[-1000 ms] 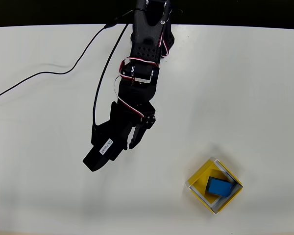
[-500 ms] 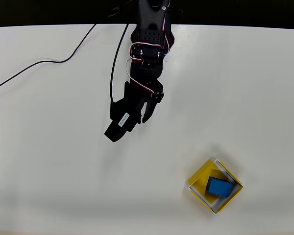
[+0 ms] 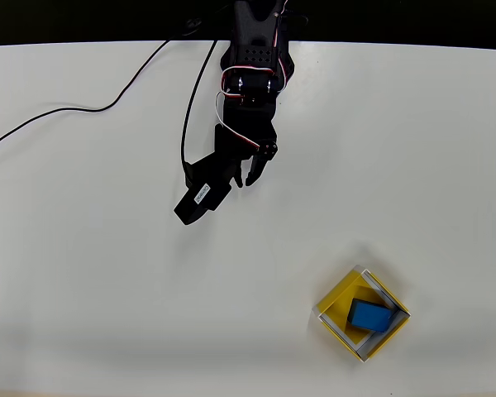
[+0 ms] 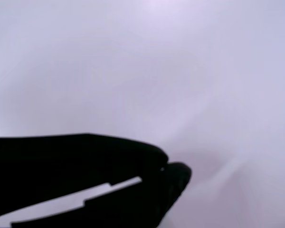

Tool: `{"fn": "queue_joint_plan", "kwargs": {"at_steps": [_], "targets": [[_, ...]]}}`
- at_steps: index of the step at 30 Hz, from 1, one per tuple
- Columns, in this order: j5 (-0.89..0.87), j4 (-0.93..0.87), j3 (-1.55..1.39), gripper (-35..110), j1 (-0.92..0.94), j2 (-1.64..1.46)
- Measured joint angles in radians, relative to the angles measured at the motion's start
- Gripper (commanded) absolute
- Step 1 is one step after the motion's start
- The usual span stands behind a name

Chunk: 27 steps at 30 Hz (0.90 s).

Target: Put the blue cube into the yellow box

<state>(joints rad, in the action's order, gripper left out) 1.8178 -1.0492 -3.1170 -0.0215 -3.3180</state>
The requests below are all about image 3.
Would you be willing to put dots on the blue block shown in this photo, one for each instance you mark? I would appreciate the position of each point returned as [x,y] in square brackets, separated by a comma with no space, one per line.
[370,316]

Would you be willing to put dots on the black wrist camera with label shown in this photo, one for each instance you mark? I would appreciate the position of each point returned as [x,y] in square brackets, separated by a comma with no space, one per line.
[200,198]

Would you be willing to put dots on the yellow box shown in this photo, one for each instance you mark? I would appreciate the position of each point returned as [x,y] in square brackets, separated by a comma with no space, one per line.
[335,314]

